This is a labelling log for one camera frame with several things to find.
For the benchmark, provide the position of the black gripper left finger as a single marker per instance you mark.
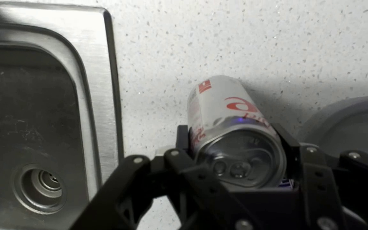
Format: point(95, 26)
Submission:
point(150, 192)

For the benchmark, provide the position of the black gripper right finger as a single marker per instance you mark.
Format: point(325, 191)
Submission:
point(329, 196)

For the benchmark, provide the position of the silver diet soda can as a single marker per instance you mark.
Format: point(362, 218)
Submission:
point(226, 110)

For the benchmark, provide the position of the grey plastic tray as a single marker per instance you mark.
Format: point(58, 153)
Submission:
point(354, 128)

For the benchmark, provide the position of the stainless steel double sink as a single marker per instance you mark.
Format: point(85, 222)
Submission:
point(31, 107)

